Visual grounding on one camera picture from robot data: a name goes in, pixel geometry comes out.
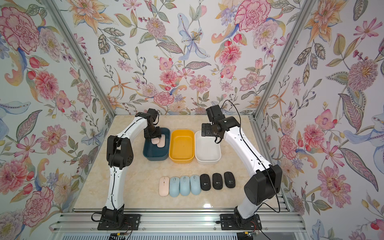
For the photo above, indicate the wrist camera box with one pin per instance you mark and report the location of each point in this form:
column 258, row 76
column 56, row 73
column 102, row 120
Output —
column 153, row 114
column 215, row 114

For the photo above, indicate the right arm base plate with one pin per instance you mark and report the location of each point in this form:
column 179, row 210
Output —
column 240, row 223

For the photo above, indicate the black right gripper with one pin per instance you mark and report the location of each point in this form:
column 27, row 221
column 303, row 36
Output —
column 206, row 130

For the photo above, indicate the dark teal storage box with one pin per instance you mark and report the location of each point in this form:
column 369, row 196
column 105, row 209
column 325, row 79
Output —
column 153, row 152

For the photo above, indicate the black mouse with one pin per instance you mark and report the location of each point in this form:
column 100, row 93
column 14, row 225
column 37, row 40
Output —
column 205, row 182
column 217, row 181
column 230, row 180

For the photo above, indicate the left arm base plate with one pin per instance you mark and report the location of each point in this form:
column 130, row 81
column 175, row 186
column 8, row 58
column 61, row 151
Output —
column 117, row 220

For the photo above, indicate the right aluminium corner post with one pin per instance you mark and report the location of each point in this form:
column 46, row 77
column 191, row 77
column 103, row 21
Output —
column 289, row 46

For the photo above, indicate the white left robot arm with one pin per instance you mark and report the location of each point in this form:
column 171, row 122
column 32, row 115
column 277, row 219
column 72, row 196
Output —
column 120, row 153

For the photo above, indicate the white storage box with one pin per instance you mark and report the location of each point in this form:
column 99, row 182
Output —
column 207, row 152

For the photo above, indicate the left aluminium corner post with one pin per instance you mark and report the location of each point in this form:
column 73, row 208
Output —
column 63, row 27

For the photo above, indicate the aluminium front rail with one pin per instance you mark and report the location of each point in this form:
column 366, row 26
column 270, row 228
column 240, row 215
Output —
column 180, row 224

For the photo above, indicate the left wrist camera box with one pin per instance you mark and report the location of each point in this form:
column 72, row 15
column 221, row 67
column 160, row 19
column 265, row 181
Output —
column 153, row 114

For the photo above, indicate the yellow storage box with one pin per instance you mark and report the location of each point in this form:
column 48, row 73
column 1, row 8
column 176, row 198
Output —
column 182, row 146

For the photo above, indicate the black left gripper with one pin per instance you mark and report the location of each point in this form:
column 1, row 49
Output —
column 157, row 133

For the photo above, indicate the light blue mouse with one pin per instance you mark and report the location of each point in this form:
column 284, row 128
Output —
column 174, row 187
column 195, row 185
column 185, row 187

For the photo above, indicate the pink mouse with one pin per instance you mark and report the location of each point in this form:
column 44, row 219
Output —
column 164, row 184
column 155, row 141
column 162, row 141

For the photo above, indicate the aluminium corner post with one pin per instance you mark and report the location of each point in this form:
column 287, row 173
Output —
column 289, row 46
column 63, row 27

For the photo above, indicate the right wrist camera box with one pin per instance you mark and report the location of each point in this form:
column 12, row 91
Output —
column 215, row 114

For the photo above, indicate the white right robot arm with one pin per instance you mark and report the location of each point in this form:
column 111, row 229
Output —
column 265, row 178

